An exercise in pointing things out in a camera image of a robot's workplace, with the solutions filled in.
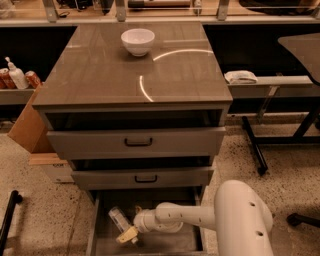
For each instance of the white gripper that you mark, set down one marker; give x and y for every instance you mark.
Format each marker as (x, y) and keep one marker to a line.
(142, 221)

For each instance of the clear plastic water bottle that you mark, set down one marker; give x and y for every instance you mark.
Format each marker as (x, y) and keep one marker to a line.
(119, 219)

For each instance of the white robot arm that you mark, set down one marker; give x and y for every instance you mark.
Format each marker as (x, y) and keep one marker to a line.
(240, 218)

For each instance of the bottom grey drawer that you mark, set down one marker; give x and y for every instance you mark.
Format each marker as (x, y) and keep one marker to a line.
(103, 232)

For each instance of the grey drawer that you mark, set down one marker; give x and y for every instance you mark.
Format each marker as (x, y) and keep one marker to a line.
(143, 178)
(103, 232)
(149, 143)

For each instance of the middle grey drawer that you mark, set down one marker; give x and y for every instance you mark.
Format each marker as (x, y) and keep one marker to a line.
(143, 178)

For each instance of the top grey drawer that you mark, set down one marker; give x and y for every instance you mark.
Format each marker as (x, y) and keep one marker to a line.
(149, 143)

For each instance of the grey drawer cabinet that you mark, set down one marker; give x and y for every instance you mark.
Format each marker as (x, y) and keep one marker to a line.
(98, 85)

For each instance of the white pump bottle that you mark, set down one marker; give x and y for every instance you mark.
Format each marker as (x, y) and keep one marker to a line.
(17, 75)

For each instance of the white cardboard box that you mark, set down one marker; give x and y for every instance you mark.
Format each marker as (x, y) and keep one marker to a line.
(56, 169)

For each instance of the black stand left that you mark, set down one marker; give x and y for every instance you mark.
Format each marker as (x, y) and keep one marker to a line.
(14, 199)

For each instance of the brown cardboard box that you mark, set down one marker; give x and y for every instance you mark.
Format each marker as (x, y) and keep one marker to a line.
(29, 130)

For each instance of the black chair base leg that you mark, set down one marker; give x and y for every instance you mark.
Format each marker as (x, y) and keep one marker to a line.
(296, 219)

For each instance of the red soda can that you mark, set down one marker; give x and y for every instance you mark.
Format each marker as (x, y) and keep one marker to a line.
(5, 79)
(33, 79)

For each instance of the folded white cloth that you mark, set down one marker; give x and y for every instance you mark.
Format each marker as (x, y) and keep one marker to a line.
(240, 77)

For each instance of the white ceramic bowl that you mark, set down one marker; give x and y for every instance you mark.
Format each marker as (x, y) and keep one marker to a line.
(138, 42)

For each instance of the red soda can left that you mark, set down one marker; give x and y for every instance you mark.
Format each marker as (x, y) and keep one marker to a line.
(5, 79)

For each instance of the dark round table top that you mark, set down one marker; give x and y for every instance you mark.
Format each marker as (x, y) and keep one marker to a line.
(306, 49)

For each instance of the black table leg frame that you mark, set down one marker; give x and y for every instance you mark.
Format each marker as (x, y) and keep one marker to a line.
(297, 138)

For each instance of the grey shelf rail left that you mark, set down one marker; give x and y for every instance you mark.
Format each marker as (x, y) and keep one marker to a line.
(15, 96)

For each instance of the grey shelf rail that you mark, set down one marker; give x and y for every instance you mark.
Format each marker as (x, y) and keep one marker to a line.
(276, 86)
(15, 96)

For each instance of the grey shelf rail right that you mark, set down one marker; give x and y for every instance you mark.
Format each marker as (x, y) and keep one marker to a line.
(276, 86)

